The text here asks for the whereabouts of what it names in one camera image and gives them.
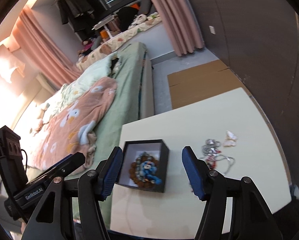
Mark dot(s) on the pink curtain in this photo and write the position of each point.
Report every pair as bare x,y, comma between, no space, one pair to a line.
42,50
180,24

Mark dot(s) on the person's left hand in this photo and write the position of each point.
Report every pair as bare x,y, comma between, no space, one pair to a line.
23,226

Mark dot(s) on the grey cushion on sill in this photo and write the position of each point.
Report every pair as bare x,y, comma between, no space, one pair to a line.
145,7

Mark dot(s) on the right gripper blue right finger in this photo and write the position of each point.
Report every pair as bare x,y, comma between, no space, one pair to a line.
251,217

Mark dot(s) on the hanging black clothes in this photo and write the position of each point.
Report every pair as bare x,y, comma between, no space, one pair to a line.
82,15

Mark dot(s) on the right pink curtain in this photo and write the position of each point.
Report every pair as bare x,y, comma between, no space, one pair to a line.
180,24

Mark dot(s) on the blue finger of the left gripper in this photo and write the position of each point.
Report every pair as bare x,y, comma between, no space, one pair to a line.
62,170
55,165

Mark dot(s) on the pink floral blanket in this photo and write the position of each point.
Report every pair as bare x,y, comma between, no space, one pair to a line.
71,130

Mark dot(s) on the white wall socket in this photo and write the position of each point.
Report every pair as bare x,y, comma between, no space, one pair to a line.
212,30

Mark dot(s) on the left pink curtain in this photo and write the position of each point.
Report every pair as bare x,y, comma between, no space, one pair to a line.
42,50

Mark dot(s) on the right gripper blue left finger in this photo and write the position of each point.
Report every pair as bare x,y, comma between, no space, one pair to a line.
52,217

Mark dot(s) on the white butterfly hair clip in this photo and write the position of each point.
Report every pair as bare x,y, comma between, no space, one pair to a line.
231,139

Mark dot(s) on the hanging white cloth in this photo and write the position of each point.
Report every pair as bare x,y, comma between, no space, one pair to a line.
9,63

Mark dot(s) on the black square jewelry box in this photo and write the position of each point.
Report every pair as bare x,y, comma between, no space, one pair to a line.
144,165

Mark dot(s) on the green sheeted bed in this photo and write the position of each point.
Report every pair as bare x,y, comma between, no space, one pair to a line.
133,101

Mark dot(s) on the floral window seat cushion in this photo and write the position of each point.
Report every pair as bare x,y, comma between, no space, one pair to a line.
140,24

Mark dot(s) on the pale green quilt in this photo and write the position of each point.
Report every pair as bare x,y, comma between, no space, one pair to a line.
89,79

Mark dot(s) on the flattened cardboard sheet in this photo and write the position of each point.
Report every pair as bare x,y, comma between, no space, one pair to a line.
201,82

